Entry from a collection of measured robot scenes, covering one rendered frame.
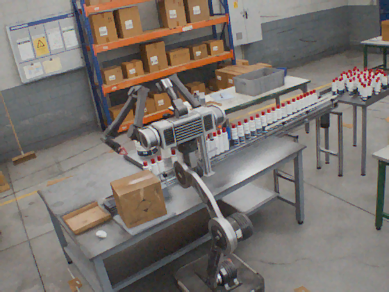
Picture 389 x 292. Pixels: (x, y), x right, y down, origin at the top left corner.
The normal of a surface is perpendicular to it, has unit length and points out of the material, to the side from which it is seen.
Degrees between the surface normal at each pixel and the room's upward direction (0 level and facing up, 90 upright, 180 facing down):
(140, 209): 90
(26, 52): 92
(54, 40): 91
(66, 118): 90
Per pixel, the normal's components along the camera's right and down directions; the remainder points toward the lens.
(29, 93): 0.49, 0.25
